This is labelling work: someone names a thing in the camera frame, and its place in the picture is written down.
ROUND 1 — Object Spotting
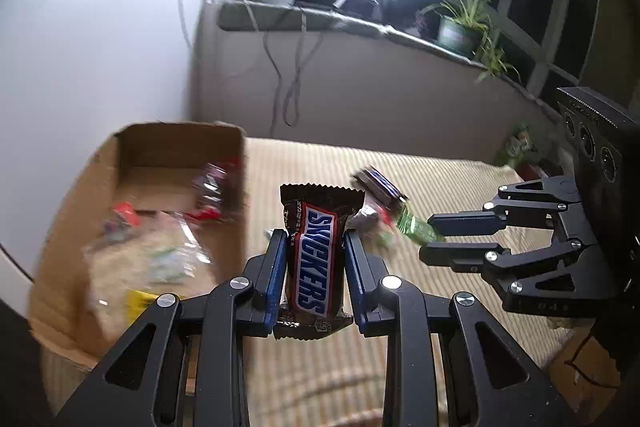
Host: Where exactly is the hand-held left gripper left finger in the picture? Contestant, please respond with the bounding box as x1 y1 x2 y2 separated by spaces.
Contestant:
52 229 288 427

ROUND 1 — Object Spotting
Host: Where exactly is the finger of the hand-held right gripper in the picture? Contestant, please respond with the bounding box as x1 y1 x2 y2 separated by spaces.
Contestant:
427 178 583 238
420 237 603 315

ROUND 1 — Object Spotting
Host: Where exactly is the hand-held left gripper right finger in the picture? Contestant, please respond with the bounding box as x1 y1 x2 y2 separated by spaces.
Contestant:
344 231 591 427

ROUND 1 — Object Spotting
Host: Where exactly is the brown chocolate bar blue logo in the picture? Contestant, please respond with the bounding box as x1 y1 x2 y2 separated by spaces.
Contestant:
272 183 366 340

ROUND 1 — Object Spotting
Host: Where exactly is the yellow-green snack packet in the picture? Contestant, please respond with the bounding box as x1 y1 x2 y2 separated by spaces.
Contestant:
395 204 446 244

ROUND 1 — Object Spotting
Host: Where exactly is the red clear candy packet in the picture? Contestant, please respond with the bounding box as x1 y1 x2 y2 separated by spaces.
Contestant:
192 157 241 223

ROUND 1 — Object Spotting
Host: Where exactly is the clear cracker packet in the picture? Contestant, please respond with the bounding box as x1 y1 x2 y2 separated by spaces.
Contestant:
82 207 216 333

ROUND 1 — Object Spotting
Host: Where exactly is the yellow candy packet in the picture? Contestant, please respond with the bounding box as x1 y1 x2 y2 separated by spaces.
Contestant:
122 289 161 325

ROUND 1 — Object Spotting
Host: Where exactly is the red strip candy wrapper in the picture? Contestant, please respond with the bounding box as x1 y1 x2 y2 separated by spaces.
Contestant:
102 202 143 233

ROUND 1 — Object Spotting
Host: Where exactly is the cardboard box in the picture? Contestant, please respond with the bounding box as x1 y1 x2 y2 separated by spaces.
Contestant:
27 121 251 370

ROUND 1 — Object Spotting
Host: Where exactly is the clear bag of dark candy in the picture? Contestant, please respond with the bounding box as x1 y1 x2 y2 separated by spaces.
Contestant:
350 199 398 253

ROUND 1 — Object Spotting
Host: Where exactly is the red box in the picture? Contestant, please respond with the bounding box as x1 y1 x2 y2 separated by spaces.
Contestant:
520 162 551 180

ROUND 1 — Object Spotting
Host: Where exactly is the green snack bag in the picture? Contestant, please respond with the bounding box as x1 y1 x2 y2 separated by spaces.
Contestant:
495 124 538 168

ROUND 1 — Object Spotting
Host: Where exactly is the dark curtain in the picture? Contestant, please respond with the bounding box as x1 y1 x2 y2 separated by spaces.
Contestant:
595 0 640 128

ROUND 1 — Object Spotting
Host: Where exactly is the potted spider plant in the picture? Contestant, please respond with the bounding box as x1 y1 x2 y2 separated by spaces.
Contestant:
417 0 521 82

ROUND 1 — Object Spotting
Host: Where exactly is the small figurine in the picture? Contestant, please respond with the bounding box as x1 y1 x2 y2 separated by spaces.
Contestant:
410 9 431 38

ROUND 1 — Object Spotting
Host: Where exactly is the grey stone windowsill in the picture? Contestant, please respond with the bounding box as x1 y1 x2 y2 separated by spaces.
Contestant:
217 2 561 108

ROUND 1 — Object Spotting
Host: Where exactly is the white wardrobe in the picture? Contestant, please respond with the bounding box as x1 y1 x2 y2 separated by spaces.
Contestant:
0 0 216 258

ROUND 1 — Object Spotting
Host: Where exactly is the black cable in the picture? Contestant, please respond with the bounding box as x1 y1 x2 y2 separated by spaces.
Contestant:
262 0 381 128

